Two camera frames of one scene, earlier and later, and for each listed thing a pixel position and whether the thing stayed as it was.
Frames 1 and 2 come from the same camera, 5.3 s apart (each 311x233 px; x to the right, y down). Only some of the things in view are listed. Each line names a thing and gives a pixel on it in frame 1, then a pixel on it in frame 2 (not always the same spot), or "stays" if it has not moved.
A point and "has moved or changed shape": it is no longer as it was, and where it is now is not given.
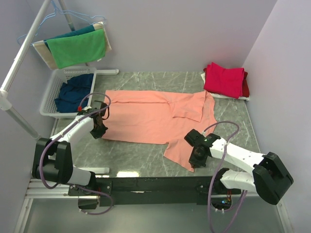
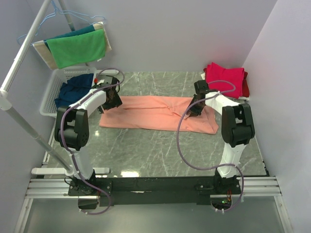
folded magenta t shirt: [232, 82] stays
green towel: [73, 49] stays
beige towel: [46, 55] stays
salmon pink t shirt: [160, 118] has moved or changed shape
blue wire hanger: [56, 10] stays
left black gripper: [99, 134] to [116, 102]
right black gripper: [196, 163] to [195, 112]
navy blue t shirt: [72, 92] stays
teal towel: [89, 28] stays
